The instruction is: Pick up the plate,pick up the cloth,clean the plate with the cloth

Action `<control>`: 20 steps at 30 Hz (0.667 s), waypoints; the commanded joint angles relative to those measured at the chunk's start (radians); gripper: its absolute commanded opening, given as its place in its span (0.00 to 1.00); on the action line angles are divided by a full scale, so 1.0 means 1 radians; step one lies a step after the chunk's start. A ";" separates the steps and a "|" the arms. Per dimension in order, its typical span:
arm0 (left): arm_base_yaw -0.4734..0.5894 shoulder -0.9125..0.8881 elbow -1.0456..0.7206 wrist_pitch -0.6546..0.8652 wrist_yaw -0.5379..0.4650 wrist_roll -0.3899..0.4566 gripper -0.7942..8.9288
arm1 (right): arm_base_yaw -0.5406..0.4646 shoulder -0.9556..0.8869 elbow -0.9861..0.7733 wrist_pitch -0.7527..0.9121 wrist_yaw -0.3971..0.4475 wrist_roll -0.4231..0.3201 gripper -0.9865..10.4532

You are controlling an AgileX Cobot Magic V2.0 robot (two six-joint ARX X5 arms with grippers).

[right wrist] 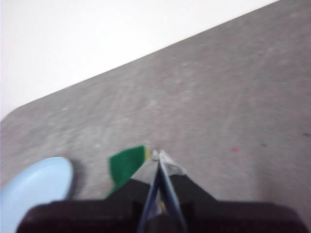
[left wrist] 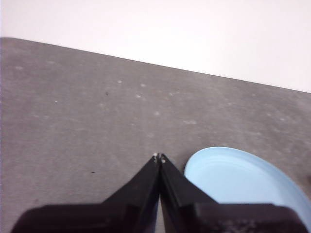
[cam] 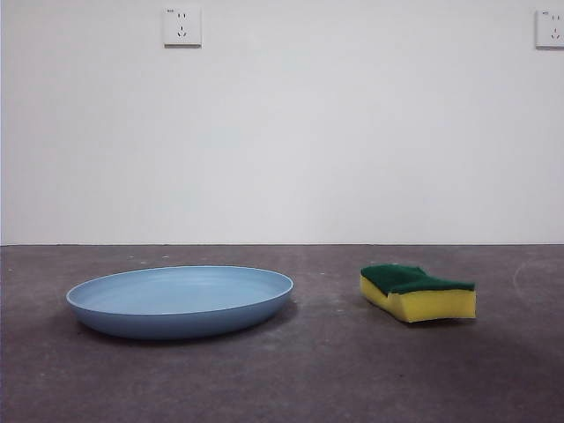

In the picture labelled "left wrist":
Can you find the light blue round plate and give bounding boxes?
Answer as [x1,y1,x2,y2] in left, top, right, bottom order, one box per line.
[184,146,311,220]

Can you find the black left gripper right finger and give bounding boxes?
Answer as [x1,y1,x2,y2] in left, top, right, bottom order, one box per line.
[160,153,309,233]

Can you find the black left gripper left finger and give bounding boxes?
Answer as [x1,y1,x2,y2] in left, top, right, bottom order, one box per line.
[11,153,161,233]

